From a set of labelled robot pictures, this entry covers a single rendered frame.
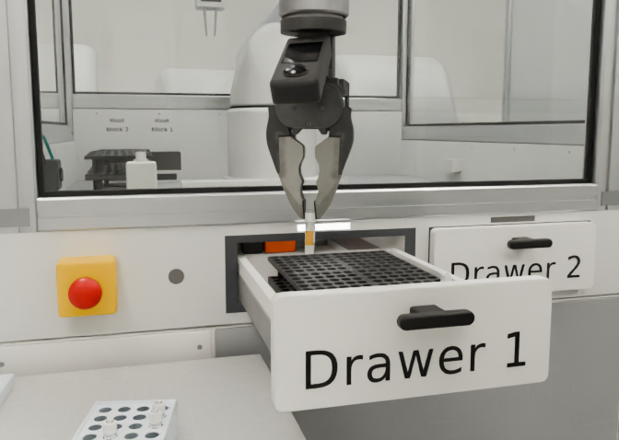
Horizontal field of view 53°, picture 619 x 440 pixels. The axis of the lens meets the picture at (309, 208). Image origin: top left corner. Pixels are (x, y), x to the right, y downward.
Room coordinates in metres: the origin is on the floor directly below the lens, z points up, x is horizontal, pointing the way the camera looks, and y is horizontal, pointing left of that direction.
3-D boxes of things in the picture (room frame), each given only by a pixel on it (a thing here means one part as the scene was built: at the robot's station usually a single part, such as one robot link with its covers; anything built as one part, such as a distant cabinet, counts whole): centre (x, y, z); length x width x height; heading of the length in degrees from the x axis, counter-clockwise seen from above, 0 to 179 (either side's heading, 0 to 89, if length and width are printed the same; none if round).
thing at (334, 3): (0.69, 0.00, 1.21); 0.08 x 0.08 x 0.05
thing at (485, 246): (0.98, -0.33, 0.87); 0.29 x 0.02 x 0.11; 105
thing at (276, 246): (1.27, 0.09, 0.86); 0.11 x 0.04 x 0.06; 105
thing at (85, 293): (0.77, 0.28, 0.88); 0.04 x 0.03 x 0.04; 105
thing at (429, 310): (0.57, -0.11, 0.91); 0.07 x 0.04 x 0.01; 105
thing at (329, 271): (0.79, -0.05, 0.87); 0.22 x 0.18 x 0.06; 15
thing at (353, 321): (0.59, -0.11, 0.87); 0.29 x 0.02 x 0.11; 105
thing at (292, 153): (0.70, 0.01, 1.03); 0.06 x 0.03 x 0.09; 171
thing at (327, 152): (0.69, -0.02, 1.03); 0.06 x 0.03 x 0.09; 171
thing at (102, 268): (0.80, 0.29, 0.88); 0.07 x 0.05 x 0.07; 105
